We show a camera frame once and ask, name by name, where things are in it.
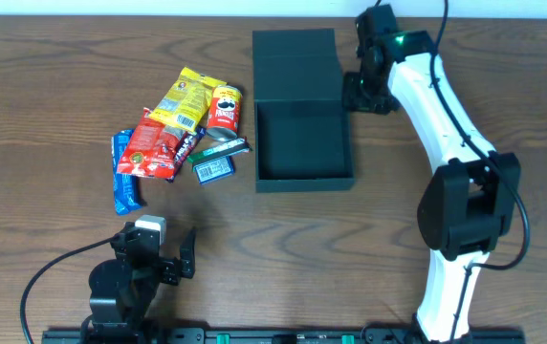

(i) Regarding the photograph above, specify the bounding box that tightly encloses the black gift box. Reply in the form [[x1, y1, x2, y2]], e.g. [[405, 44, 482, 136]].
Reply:
[[252, 29, 355, 193]]

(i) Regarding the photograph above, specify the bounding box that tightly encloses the purple Dairy Milk bar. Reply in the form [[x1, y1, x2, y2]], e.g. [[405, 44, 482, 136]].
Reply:
[[166, 125, 206, 183]]

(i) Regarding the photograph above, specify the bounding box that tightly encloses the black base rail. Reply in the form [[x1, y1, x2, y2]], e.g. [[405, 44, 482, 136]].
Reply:
[[40, 326, 526, 344]]

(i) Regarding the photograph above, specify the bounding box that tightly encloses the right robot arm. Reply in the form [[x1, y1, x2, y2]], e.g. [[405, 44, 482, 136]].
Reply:
[[342, 3, 530, 343]]

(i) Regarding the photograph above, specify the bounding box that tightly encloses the blue small card box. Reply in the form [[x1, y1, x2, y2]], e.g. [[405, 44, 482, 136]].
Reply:
[[194, 157, 235, 184]]

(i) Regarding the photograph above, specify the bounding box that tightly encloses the green gum pack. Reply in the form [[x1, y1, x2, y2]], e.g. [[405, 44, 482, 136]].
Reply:
[[187, 138, 252, 164]]

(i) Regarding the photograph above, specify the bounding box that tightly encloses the red candy bag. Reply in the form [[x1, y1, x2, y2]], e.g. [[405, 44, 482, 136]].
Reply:
[[116, 108, 186, 180]]

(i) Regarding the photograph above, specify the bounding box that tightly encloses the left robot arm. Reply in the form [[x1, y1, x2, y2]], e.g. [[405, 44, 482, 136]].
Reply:
[[78, 221, 197, 343]]

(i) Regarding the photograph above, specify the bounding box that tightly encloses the yellow snack bag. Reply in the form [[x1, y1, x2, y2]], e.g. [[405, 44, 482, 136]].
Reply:
[[149, 67, 227, 133]]

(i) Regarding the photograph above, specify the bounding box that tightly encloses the blue cookie packet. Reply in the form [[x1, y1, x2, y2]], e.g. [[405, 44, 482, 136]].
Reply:
[[111, 129, 145, 216]]

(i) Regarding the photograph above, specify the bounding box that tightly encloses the red Pringles can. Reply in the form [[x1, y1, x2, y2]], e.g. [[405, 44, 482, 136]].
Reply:
[[207, 85, 242, 141]]

